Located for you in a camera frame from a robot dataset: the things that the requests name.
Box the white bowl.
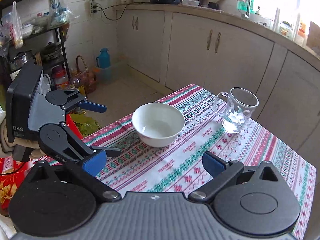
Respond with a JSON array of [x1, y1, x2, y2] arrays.
[[132, 102, 185, 148]]

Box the white kitchen cabinets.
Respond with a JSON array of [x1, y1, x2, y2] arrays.
[[116, 4, 319, 166]]

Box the wicker basket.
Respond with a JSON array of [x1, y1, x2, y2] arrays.
[[73, 55, 97, 96]]

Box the cooking oil bottle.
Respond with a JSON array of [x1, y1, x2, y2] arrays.
[[69, 76, 86, 96]]

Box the blue thermos jug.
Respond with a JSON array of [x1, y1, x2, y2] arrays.
[[96, 48, 111, 69]]

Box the patterned red green tablecloth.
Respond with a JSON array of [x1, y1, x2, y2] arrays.
[[84, 84, 316, 239]]

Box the clear glass mug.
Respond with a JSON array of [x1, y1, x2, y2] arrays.
[[213, 87, 259, 134]]

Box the clear plastic bag hanging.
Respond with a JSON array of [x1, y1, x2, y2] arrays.
[[47, 0, 80, 29]]

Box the black metal shelf rack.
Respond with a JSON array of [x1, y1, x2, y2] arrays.
[[1, 0, 71, 77]]

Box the wall power strip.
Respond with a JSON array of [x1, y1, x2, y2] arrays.
[[89, 0, 97, 14]]

